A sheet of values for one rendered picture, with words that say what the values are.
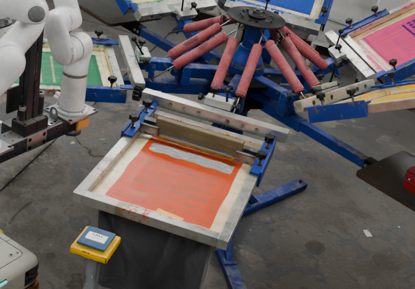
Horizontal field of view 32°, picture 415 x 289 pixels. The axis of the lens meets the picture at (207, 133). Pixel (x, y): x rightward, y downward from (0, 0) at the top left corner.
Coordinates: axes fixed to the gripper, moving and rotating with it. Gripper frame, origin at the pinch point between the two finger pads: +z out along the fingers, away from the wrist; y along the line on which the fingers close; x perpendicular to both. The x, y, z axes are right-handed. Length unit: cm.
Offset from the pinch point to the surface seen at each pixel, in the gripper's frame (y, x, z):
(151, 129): -35, -32, 41
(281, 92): -49, -108, 55
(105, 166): -42, 2, 38
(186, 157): -52, -32, 50
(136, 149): -36, -21, 44
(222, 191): -75, -25, 57
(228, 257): -20, -80, 144
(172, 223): -81, 10, 49
